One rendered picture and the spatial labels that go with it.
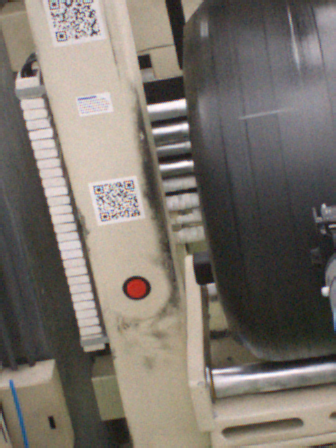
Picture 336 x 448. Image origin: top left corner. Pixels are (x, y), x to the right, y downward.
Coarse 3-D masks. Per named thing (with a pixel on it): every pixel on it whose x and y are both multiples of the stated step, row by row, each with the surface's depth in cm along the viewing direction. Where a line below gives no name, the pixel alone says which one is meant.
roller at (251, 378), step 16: (224, 368) 195; (240, 368) 194; (256, 368) 193; (272, 368) 193; (288, 368) 192; (304, 368) 192; (320, 368) 192; (224, 384) 193; (240, 384) 193; (256, 384) 193; (272, 384) 193; (288, 384) 193; (304, 384) 193
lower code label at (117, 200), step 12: (108, 180) 185; (120, 180) 185; (132, 180) 185; (96, 192) 186; (108, 192) 186; (120, 192) 186; (132, 192) 186; (96, 204) 187; (108, 204) 187; (120, 204) 187; (132, 204) 187; (96, 216) 187; (108, 216) 188; (120, 216) 188; (132, 216) 188; (144, 216) 187
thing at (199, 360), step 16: (192, 256) 222; (192, 272) 217; (192, 288) 212; (192, 304) 208; (208, 304) 220; (192, 320) 203; (208, 320) 218; (192, 336) 199; (208, 336) 211; (192, 352) 195; (208, 352) 197; (192, 368) 191; (208, 368) 194; (192, 384) 189; (208, 384) 190; (192, 400) 190; (208, 400) 190; (208, 416) 191
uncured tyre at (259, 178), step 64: (256, 0) 178; (320, 0) 175; (192, 64) 175; (256, 64) 169; (320, 64) 167; (192, 128) 171; (256, 128) 165; (320, 128) 164; (256, 192) 165; (320, 192) 164; (256, 256) 168; (256, 320) 175; (320, 320) 174
